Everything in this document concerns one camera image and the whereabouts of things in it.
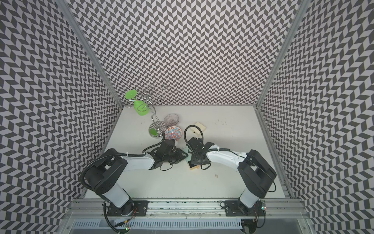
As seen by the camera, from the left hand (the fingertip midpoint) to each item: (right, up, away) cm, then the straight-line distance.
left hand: (187, 157), depth 89 cm
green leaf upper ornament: (-33, +38, -5) cm, 51 cm away
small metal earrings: (+17, -10, -4) cm, 20 cm away
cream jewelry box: (+5, +17, -9) cm, 20 cm away
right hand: (+7, -3, -2) cm, 7 cm away
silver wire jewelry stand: (-22, +17, +14) cm, 31 cm away
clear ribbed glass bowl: (-13, +23, +20) cm, 33 cm away
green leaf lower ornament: (-30, +31, +4) cm, 43 cm away
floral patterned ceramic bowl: (-11, +14, +13) cm, 22 cm away
